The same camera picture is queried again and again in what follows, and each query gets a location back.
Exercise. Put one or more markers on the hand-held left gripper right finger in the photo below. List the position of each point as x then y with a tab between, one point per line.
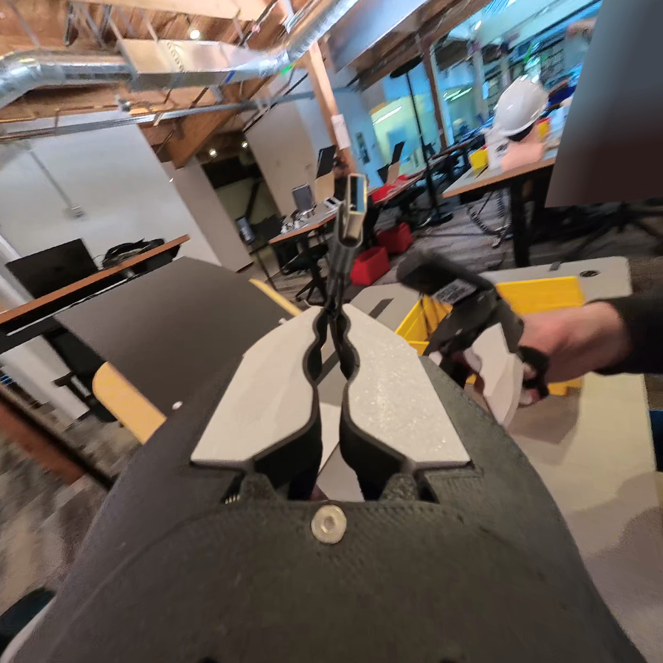
404	404

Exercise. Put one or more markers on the person's right hand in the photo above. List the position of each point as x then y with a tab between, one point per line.
575	336

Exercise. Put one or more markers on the red plastic bin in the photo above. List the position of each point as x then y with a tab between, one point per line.
396	238
370	267

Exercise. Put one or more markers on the black monitor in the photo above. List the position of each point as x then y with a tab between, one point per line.
52	269

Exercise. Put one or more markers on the white hard hat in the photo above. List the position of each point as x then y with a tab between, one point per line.
520	103

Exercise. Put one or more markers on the pink mannequin head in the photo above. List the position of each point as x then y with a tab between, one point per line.
518	155

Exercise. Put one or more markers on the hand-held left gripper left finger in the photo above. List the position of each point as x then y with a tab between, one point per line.
259	393

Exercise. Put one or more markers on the person's right forearm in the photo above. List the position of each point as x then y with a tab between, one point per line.
645	331

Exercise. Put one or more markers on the yellow plastic bin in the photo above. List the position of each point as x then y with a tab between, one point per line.
544	295

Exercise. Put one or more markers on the wood-edged work table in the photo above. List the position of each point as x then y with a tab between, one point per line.
492	178

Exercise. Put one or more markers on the black floor stand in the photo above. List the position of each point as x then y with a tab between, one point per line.
437	216

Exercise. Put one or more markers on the black board wooden frame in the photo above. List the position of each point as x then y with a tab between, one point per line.
171	321

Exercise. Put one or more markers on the wooden desk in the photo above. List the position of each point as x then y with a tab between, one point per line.
103	275

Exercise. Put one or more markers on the black bag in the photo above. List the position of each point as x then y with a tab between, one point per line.
132	254

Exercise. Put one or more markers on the silver ventilation duct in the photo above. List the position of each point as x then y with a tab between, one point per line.
77	70

